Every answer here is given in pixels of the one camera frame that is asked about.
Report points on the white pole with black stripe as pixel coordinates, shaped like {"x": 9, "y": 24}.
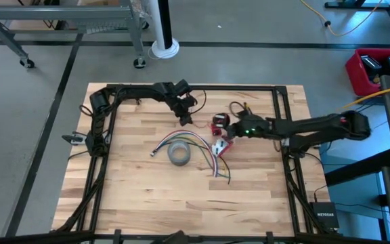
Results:
{"x": 162, "y": 27}

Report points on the black network switch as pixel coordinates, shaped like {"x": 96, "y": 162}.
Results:
{"x": 324, "y": 215}

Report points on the black battery pack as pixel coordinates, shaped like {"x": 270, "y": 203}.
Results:
{"x": 371, "y": 63}

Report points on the duct tape roll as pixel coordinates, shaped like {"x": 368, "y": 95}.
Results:
{"x": 172, "y": 156}

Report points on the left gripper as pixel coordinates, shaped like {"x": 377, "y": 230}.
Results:
{"x": 185, "y": 105}

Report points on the black floor stand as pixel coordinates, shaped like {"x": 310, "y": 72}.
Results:
{"x": 357, "y": 4}

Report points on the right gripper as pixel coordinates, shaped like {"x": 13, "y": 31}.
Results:
{"x": 254, "y": 128}

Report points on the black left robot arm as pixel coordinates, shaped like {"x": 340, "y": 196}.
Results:
{"x": 137, "y": 91}

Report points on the large red plastic bin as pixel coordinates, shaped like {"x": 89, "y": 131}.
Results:
{"x": 355, "y": 74}

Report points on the grey metal cart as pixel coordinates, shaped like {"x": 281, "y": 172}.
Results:
{"x": 56, "y": 13}

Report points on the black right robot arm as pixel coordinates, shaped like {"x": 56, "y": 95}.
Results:
{"x": 317, "y": 126}

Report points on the grey clamp bracket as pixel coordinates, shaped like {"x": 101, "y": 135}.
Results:
{"x": 74, "y": 139}

